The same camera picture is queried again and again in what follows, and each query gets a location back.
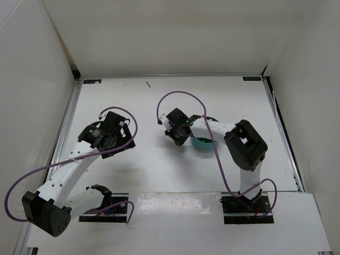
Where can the blue corner label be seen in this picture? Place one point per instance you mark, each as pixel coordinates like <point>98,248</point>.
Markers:
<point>92,81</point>
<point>251,78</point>

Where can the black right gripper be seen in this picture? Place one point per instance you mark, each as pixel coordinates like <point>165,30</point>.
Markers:
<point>172,134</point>

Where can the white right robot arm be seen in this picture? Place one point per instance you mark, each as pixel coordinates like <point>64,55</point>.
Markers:
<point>246,147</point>

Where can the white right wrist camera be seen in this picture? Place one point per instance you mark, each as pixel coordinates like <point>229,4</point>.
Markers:
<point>165,122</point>

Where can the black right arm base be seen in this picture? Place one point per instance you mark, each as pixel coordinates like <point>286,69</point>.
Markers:
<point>238,211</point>

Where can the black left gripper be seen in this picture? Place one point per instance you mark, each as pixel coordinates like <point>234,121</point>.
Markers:
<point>123,142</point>

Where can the green square lego brick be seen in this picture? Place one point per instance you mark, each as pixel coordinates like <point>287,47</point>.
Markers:
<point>204,140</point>

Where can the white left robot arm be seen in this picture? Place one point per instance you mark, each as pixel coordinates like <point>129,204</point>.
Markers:
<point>52,207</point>

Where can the blue left corner label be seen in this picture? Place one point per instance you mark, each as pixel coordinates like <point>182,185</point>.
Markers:
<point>92,81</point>

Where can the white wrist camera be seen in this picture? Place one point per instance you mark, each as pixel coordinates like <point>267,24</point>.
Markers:
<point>165,122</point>
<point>102,115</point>

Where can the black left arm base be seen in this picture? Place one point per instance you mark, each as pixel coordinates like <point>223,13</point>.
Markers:
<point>118,214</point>

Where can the teal round divided container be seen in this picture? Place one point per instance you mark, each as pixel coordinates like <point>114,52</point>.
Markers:
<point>204,144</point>

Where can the blue right corner label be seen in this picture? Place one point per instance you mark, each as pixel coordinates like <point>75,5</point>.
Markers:
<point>251,78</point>

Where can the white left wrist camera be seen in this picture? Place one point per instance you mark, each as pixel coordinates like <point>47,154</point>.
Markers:
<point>102,115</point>

